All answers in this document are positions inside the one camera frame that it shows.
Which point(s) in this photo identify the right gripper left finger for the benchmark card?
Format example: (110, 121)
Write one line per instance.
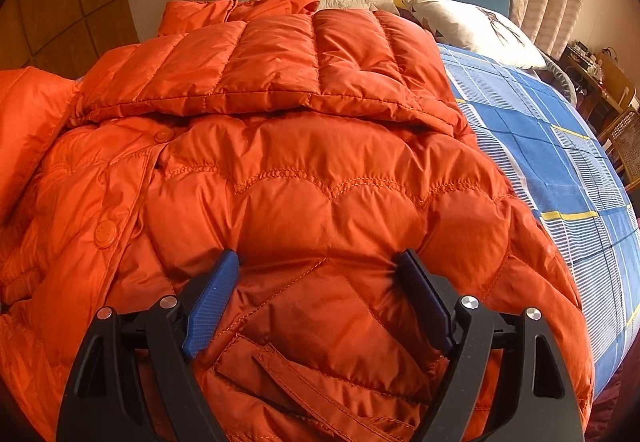
(104, 398)

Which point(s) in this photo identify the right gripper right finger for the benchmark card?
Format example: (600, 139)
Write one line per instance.
(534, 399)

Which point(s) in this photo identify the orange puffer down jacket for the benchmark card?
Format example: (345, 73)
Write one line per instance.
(316, 144)

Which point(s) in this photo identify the blue plaid bed sheet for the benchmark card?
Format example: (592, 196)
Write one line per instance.
(558, 167)

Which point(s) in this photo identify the wicker wooden chair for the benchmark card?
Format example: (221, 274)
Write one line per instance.
(623, 134)

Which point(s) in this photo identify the wooden desk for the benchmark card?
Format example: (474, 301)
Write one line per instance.
(603, 90)

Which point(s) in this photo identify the white printed pillow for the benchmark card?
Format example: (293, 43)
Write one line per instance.
(478, 30)

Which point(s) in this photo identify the wooden wardrobe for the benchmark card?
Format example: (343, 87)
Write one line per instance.
(65, 37)

